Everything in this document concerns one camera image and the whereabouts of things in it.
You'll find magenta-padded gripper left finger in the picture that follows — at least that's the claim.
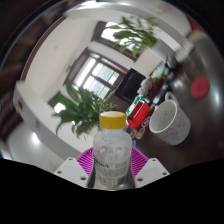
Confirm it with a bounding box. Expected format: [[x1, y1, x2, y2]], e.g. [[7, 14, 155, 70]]
[[54, 148, 96, 189]]

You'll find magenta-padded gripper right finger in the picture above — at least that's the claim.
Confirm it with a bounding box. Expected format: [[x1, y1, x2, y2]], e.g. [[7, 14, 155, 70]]
[[130, 147, 170, 188]]

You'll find clear bottle with yellow cap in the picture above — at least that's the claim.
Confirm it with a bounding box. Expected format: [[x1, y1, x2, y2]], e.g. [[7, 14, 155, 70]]
[[92, 110, 133, 190]]

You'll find white speckled mug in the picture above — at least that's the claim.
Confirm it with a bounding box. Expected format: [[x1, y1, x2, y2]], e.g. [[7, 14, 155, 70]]
[[148, 91, 192, 146]]

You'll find red box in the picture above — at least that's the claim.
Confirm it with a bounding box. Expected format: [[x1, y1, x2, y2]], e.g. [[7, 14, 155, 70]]
[[126, 100, 152, 130]]

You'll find potted plant in white pot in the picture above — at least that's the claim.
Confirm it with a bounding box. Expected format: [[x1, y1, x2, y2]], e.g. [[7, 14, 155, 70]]
[[106, 15, 178, 59], [51, 82, 118, 139]]

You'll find dark wooden framed window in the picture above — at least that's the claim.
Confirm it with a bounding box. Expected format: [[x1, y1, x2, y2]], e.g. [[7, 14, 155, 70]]
[[91, 20, 158, 63], [48, 93, 68, 115]]

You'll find green box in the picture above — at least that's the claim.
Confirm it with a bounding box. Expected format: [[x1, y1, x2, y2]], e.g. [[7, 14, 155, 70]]
[[131, 94, 148, 108]]

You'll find brown box with white packets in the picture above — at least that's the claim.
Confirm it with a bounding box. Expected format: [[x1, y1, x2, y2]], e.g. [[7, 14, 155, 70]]
[[138, 76, 164, 99]]

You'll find black chair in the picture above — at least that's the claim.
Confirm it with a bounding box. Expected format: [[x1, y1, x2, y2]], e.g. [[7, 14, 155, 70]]
[[114, 68, 147, 105]]

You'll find flat round red coaster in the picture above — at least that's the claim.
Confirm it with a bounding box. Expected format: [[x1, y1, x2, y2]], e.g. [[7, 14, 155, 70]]
[[190, 75, 211, 100]]

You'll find dark wooden glazed door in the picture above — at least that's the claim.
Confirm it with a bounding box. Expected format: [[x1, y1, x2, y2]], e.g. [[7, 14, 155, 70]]
[[64, 48, 129, 101]]

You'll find grey round object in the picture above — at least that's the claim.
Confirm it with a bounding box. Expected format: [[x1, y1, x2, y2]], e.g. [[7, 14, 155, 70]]
[[164, 54, 180, 71]]

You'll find white paper leaflet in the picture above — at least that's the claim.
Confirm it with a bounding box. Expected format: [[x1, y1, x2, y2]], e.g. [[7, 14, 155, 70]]
[[176, 39, 195, 62]]

